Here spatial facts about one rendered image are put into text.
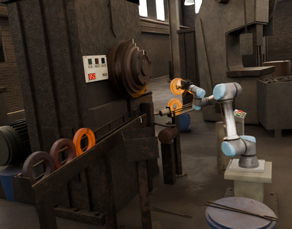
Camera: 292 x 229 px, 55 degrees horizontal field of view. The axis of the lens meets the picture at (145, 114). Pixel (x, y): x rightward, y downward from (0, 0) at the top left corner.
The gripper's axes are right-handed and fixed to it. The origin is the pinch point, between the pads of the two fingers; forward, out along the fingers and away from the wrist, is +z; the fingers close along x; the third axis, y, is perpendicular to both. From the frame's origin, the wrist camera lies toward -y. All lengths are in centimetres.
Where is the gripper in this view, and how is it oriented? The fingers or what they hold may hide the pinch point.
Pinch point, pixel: (177, 84)
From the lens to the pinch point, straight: 269.6
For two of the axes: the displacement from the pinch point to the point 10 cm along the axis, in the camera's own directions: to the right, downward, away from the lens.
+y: 0.5, -9.1, -4.0
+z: -4.9, -3.7, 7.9
